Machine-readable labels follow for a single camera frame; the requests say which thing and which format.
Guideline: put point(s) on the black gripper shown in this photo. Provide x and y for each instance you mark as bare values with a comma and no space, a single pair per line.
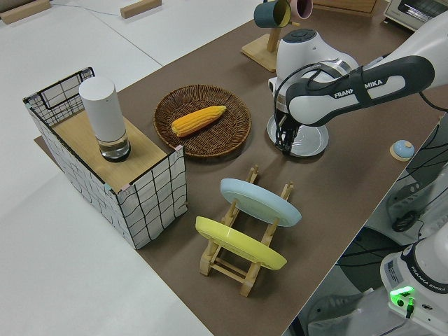
285,122

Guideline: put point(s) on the gray round plate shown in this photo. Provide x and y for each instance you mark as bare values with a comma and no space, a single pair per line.
309,141

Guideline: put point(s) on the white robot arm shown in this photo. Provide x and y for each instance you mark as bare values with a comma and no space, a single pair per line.
350,101

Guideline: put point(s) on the light blue plate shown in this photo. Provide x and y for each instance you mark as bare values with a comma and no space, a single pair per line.
259,203

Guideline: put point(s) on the yellow plate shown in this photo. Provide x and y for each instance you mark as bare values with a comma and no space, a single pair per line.
238,243

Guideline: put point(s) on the brown table mat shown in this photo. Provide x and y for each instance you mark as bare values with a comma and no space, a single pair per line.
315,192

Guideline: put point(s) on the brown wicker basket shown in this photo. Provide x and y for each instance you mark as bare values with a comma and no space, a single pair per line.
224,140

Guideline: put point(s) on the wooden mug tree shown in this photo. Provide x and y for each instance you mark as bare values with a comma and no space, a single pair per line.
260,52

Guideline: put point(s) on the yellow corn cob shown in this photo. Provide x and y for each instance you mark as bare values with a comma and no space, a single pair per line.
197,120

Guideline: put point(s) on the teal mug yellow inside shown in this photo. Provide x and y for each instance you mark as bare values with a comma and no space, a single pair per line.
266,14

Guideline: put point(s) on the pink mug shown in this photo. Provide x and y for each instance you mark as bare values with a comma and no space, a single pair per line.
302,7

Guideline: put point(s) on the wooden dish rack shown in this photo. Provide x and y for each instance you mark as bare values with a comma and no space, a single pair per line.
224,266

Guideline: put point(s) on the gray stand foot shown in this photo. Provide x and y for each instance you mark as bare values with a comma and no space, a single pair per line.
336,308

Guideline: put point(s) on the white toaster oven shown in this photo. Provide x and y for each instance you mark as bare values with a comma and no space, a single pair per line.
416,12

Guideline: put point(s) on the white cylindrical bottle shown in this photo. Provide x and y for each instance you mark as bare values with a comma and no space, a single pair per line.
103,112

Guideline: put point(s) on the wooden block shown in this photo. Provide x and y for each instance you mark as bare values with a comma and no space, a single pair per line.
140,8
21,12

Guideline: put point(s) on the grid pattern storage box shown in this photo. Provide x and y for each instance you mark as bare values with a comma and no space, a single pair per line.
91,147

